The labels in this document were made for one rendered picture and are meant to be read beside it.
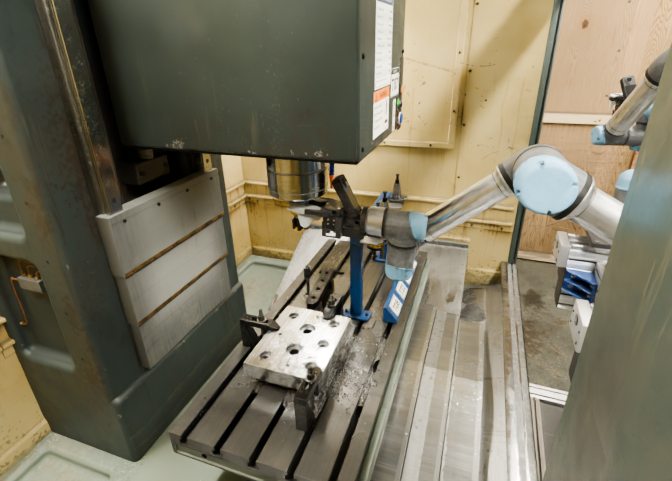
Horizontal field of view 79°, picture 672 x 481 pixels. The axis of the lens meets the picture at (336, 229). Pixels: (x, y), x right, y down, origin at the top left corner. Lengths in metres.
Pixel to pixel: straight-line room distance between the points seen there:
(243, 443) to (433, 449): 0.55
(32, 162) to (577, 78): 3.37
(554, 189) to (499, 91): 1.06
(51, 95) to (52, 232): 0.31
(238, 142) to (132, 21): 0.35
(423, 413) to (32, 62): 1.38
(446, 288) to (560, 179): 1.16
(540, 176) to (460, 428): 0.83
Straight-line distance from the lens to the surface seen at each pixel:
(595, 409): 0.72
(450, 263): 2.09
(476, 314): 2.02
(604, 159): 3.80
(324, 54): 0.87
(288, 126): 0.92
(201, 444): 1.21
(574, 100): 3.67
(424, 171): 2.04
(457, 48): 1.93
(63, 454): 1.75
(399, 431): 1.38
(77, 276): 1.21
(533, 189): 0.94
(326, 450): 1.14
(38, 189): 1.13
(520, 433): 1.38
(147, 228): 1.28
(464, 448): 1.41
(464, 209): 1.12
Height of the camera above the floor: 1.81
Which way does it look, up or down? 25 degrees down
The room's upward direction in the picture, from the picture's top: 1 degrees counter-clockwise
